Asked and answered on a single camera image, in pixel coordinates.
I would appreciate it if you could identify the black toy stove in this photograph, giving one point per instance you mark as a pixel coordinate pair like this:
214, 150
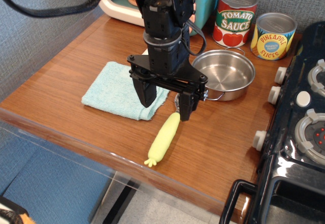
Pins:
290, 174

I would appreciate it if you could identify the white stove knob top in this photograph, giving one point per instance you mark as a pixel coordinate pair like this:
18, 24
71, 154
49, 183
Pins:
280, 75

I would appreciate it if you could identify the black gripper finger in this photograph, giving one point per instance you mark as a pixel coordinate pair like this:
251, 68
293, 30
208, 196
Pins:
146, 92
188, 102

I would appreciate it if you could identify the white toy mushroom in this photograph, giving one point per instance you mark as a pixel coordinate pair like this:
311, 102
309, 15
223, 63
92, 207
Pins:
145, 52

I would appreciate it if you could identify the small steel pot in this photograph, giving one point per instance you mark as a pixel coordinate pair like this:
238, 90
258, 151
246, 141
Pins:
229, 73

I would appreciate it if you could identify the teal toy microwave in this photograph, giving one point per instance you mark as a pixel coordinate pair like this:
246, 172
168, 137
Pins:
205, 3

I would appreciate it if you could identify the white stove knob middle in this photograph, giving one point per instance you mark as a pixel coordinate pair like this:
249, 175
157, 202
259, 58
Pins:
274, 94

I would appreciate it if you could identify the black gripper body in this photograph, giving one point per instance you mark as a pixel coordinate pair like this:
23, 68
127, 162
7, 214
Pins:
168, 66

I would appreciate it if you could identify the tomato sauce can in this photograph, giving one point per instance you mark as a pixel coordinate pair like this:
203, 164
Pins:
233, 22

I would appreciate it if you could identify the light blue folded cloth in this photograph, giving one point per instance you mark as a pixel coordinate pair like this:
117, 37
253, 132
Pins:
113, 91

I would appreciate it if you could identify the white stove knob bottom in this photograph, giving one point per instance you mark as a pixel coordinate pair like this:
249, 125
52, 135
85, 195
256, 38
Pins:
258, 140

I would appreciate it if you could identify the pineapple slices can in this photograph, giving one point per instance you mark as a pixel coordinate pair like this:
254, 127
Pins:
273, 35

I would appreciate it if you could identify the white stove knob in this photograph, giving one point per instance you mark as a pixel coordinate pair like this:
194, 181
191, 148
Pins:
258, 140
274, 94
280, 75

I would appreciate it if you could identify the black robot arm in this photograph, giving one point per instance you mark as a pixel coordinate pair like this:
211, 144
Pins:
167, 24

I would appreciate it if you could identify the orange fuzzy object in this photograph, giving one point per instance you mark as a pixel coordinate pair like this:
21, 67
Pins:
26, 219

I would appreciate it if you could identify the spoon with yellow-green handle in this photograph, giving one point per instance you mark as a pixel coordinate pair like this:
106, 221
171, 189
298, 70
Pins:
164, 138

